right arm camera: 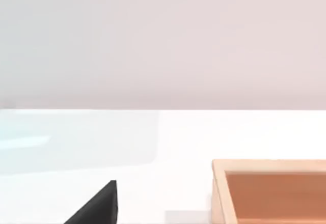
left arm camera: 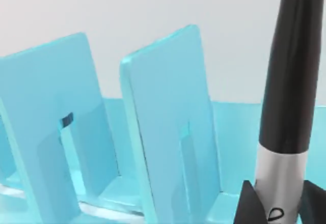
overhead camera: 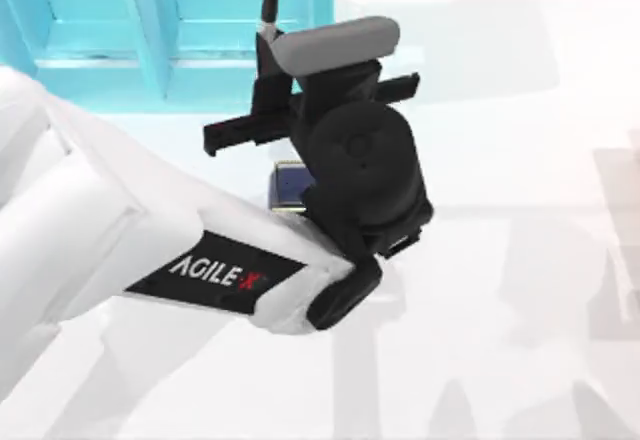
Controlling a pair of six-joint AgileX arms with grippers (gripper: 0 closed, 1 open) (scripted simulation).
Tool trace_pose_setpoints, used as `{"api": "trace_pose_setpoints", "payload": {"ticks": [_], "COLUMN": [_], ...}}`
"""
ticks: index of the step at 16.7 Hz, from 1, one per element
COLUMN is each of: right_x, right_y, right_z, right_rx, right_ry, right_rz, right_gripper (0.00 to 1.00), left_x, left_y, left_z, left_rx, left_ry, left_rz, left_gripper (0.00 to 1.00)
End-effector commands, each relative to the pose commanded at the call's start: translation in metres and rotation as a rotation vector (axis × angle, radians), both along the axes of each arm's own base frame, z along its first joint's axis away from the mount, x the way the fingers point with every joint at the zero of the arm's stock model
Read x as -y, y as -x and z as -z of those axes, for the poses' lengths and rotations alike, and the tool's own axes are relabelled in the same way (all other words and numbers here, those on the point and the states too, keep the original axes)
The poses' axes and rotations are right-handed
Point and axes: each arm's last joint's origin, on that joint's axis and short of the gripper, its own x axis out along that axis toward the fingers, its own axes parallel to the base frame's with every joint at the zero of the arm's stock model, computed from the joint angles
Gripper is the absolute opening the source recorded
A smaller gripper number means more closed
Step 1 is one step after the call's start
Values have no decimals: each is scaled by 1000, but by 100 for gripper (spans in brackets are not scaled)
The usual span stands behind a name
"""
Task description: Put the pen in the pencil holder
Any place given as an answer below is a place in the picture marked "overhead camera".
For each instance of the dark blue book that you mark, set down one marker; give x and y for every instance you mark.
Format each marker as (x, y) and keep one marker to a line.
(287, 185)

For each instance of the pale grey rounded box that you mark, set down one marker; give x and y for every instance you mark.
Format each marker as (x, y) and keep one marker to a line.
(335, 42)

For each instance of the light blue rack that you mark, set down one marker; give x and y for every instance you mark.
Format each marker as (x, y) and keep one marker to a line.
(110, 35)

